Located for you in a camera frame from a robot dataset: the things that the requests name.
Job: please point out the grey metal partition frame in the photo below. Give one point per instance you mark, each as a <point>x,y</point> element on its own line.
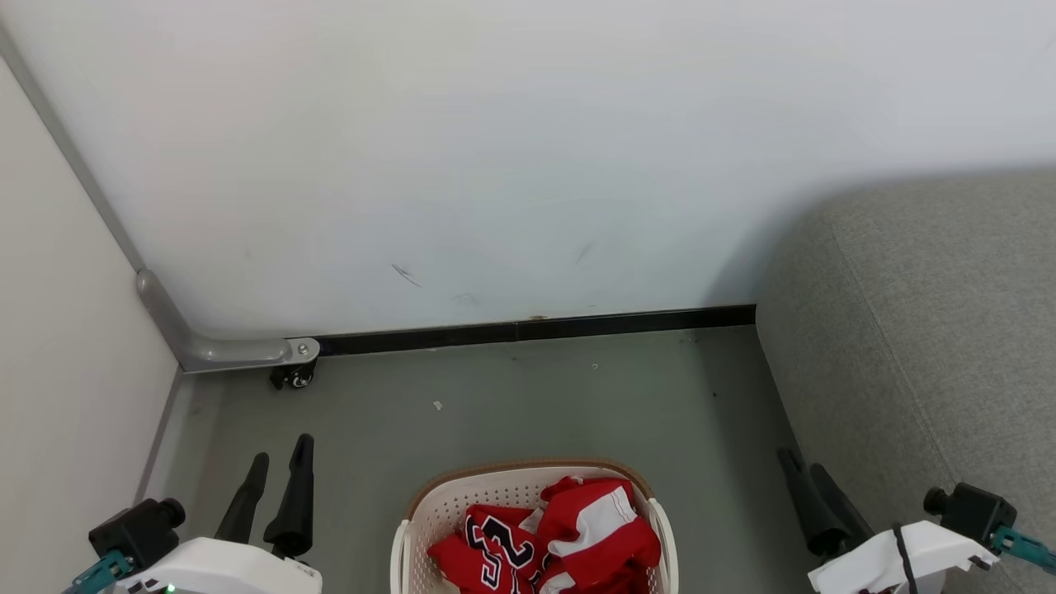
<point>214,353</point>

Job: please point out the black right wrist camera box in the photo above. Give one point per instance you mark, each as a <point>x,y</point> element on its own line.
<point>973,507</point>

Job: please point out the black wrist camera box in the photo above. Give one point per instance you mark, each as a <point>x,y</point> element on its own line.
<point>136,532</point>
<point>973,507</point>

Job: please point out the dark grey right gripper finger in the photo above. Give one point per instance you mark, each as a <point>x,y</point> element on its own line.
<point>846,511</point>
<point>813,516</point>

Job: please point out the red and white striped garment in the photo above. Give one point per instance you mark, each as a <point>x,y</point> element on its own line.
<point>610,540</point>

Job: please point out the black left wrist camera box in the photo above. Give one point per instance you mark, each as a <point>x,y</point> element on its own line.
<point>136,532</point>

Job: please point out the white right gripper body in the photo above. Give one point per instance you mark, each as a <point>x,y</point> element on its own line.
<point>874,565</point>

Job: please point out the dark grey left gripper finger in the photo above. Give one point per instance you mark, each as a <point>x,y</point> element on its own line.
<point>293,503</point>
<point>243,503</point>

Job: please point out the small black caster wheel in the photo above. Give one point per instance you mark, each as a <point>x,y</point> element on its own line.
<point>295,377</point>

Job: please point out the red jersey with black lettering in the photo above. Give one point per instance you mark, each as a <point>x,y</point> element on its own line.
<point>462,557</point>

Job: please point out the cream perforated plastic laundry basket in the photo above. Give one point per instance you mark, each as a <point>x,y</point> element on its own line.
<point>445,511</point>

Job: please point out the black baseboard strip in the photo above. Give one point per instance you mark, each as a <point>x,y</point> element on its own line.
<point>536,328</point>

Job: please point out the grey fabric sofa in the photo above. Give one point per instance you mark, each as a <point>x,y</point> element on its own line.
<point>924,346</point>

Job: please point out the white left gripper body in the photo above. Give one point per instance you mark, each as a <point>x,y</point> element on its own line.
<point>219,571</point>

